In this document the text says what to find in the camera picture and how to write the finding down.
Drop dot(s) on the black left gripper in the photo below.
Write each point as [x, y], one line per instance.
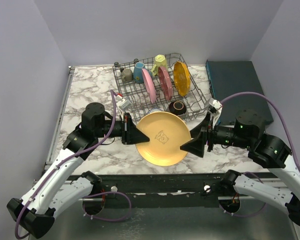
[130, 134]

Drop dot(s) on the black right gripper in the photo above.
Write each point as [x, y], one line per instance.
[196, 146]

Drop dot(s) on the red patterned glass bowl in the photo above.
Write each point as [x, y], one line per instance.
[154, 110]

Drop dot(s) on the beige bottom plate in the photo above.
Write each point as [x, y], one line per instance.
[166, 133]

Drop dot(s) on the brown patterned bowl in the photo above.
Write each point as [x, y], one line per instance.
[177, 108]

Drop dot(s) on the plain pink round plate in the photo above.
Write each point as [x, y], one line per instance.
[150, 88]

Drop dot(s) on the grey wire dish rack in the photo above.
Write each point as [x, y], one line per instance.
[194, 101]

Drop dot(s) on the blue floral mug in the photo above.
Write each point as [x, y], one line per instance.
[137, 72]

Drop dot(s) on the orange polka dot plate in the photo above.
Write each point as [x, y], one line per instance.
[181, 77]

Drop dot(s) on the small grey cup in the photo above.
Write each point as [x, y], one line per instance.
[127, 75]

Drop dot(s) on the pale yellow mug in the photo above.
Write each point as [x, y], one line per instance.
[159, 61]

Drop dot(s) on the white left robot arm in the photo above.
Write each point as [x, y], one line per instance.
[37, 210]

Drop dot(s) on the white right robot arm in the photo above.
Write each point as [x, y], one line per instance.
[268, 151]

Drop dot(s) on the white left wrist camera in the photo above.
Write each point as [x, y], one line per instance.
[123, 104]

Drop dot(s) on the blue network switch box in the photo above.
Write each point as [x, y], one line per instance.
[230, 77]

